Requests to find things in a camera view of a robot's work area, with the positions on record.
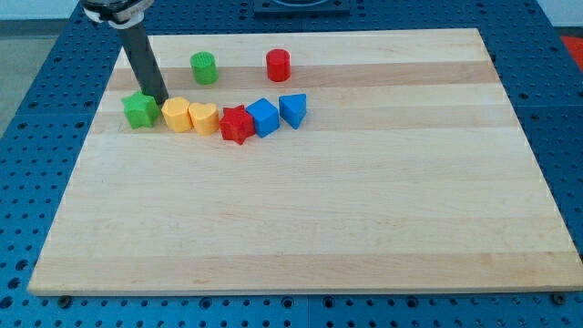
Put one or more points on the yellow hexagon block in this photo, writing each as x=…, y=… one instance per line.
x=176, y=114

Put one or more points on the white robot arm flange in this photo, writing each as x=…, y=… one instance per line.
x=120, y=14

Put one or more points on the blue cube block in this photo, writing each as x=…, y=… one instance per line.
x=265, y=116

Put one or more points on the blue triangle block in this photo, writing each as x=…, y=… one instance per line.
x=293, y=109

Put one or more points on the red star block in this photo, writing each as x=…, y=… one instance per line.
x=237, y=124

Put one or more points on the light wooden board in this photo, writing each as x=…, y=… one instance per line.
x=409, y=174

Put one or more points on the yellow heart block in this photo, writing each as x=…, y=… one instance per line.
x=205, y=118

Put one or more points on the red cylinder block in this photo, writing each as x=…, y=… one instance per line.
x=278, y=65

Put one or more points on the green cylinder block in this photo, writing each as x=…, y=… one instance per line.
x=204, y=68

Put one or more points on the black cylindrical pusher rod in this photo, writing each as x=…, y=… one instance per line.
x=141, y=58

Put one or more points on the green star block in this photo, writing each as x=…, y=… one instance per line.
x=141, y=111

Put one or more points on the orange red object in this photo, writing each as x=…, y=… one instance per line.
x=574, y=45

